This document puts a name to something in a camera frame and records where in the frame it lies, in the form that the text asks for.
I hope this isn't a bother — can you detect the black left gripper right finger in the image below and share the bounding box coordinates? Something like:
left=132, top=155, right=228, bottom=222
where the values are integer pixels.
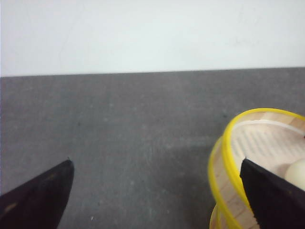
left=240, top=158, right=305, bottom=229

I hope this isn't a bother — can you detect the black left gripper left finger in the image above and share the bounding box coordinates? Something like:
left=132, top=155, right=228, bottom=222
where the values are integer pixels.
left=0, top=160, right=74, bottom=229

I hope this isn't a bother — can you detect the steamer basket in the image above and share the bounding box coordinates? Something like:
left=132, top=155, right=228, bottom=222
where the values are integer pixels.
left=208, top=108, right=305, bottom=229

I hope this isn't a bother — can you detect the white bun back right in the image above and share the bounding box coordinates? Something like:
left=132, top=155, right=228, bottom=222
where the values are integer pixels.
left=285, top=159, right=305, bottom=190

